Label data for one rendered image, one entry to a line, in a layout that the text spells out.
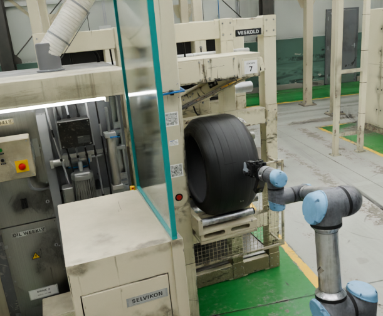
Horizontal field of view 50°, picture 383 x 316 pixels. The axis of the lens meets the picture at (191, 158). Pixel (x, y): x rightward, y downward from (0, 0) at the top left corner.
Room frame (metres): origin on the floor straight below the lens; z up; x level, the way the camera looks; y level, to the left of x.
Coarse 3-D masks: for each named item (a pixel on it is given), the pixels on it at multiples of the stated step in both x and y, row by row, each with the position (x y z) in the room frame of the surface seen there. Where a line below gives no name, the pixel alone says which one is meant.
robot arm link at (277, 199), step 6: (270, 192) 1.73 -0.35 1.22; (276, 192) 1.71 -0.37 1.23; (282, 192) 1.72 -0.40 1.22; (288, 192) 1.73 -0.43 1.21; (270, 198) 1.72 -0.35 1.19; (276, 198) 1.71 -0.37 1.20; (282, 198) 1.71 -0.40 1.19; (288, 198) 1.72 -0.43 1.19; (294, 198) 1.73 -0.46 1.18; (270, 204) 1.73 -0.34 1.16; (276, 204) 1.70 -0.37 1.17; (282, 204) 1.71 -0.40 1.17; (276, 210) 1.70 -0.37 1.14; (282, 210) 1.71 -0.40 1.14
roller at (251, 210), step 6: (240, 210) 2.19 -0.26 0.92; (246, 210) 2.20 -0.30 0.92; (252, 210) 2.20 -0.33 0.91; (216, 216) 2.14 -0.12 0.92; (222, 216) 2.14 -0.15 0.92; (228, 216) 2.15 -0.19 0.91; (234, 216) 2.16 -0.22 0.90; (240, 216) 2.18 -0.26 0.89; (204, 222) 2.10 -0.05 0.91; (210, 222) 2.11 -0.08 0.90; (216, 222) 2.13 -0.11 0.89
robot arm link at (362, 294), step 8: (352, 288) 1.35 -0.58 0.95; (360, 288) 1.35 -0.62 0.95; (368, 288) 1.36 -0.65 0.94; (352, 296) 1.33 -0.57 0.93; (360, 296) 1.32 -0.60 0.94; (368, 296) 1.31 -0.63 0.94; (376, 296) 1.32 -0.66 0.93; (360, 304) 1.31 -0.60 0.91; (368, 304) 1.31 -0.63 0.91; (376, 304) 1.32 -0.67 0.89; (360, 312) 1.30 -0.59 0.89; (368, 312) 1.31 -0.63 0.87; (376, 312) 1.33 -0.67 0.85
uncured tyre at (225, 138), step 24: (192, 120) 2.33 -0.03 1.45; (216, 120) 2.23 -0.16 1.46; (192, 144) 2.54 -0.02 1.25; (216, 144) 2.08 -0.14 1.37; (240, 144) 2.10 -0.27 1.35; (192, 168) 2.53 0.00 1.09; (216, 168) 2.02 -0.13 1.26; (240, 168) 2.04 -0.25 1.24; (192, 192) 2.34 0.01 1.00; (216, 192) 2.02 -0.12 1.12; (240, 192) 2.05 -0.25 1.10
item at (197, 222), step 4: (192, 212) 2.17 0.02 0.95; (192, 216) 2.13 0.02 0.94; (196, 216) 2.11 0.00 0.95; (192, 220) 2.14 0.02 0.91; (196, 220) 2.07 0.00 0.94; (200, 220) 2.06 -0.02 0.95; (192, 224) 2.14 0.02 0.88; (196, 224) 2.08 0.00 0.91; (200, 224) 2.05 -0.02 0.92; (196, 228) 2.08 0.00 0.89; (200, 228) 2.05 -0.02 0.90; (196, 232) 2.09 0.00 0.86; (200, 232) 2.05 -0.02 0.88
